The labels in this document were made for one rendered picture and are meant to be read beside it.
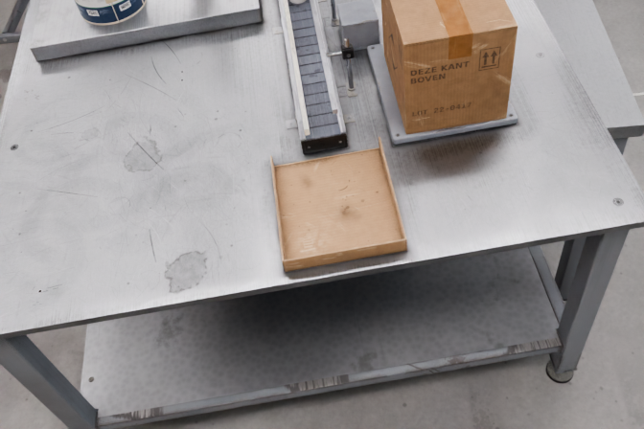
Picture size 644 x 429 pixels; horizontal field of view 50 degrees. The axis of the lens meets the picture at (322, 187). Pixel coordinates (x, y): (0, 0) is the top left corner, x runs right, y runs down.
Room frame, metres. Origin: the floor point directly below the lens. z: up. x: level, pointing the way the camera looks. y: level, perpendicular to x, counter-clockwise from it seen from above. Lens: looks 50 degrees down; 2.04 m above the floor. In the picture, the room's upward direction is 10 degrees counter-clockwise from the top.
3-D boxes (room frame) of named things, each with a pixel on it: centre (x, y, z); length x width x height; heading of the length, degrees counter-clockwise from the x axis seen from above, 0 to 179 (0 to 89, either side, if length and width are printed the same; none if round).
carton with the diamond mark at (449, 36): (1.26, -0.34, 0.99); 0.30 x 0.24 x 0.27; 179
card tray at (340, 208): (0.96, -0.02, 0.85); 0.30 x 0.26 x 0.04; 0
